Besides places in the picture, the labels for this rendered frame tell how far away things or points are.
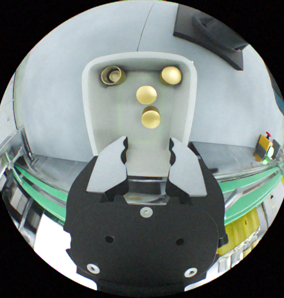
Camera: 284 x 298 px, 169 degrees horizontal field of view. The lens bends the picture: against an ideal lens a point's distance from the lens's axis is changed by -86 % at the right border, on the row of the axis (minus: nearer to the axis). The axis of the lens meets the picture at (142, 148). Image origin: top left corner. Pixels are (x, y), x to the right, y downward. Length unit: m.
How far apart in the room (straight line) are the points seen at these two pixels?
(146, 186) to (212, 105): 0.27
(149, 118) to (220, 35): 0.26
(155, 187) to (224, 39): 0.40
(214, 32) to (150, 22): 0.15
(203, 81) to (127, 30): 0.22
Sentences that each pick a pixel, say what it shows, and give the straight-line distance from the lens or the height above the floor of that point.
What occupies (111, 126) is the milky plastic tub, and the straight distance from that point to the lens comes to 0.25.
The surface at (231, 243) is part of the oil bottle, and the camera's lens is 0.35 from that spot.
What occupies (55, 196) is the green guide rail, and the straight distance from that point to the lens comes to 0.36.
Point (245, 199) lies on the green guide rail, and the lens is 0.25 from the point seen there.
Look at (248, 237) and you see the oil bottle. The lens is 0.41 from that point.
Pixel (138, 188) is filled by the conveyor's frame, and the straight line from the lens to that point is 0.27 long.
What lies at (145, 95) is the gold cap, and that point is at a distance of 0.18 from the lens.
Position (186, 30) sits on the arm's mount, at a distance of 0.28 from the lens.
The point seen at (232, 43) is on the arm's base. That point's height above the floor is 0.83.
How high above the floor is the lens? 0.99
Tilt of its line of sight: 57 degrees down
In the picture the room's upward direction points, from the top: 174 degrees counter-clockwise
